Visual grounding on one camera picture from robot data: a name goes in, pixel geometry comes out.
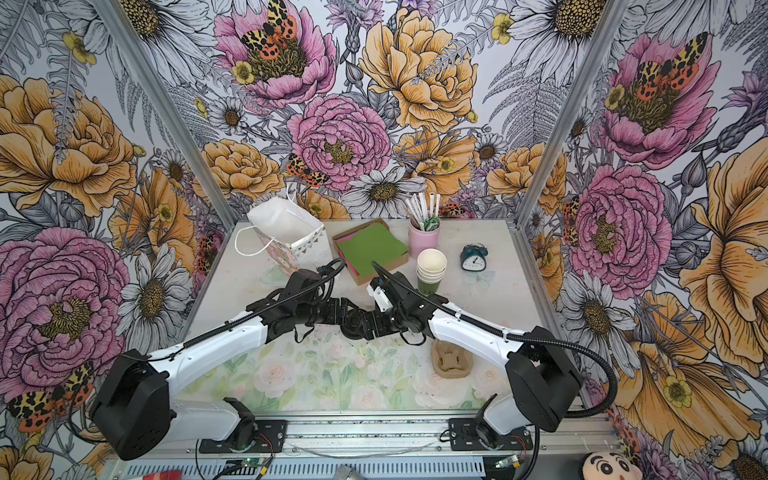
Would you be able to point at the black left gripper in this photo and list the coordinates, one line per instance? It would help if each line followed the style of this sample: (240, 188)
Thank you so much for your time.
(327, 311)

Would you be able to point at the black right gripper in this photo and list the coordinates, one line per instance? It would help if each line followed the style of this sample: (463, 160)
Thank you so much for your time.
(377, 321)

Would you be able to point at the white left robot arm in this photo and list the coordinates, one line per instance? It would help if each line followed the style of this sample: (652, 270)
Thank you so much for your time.
(137, 409)

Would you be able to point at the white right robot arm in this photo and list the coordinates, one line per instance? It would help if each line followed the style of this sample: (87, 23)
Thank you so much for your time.
(543, 380)

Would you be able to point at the white floral gift bag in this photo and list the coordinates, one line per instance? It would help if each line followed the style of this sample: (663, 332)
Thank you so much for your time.
(292, 237)

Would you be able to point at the stack of paper cups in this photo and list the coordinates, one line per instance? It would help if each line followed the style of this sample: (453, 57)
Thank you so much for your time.
(431, 269)

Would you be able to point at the brown cardboard cup carrier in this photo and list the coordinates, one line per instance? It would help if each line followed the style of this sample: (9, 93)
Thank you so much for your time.
(450, 361)

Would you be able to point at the pink cup holder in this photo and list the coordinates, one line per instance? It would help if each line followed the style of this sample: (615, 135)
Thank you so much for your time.
(420, 240)

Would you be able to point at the teal alarm clock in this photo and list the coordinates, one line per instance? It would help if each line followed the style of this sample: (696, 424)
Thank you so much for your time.
(473, 258)

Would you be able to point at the cartoon plush toy head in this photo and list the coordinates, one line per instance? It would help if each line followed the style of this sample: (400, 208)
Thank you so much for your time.
(608, 466)

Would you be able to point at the aluminium front rail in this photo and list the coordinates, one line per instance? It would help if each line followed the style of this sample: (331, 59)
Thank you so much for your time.
(384, 445)

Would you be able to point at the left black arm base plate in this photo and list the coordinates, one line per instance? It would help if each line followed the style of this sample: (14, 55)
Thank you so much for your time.
(258, 436)

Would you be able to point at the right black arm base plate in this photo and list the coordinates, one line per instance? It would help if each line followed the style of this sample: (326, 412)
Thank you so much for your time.
(468, 434)

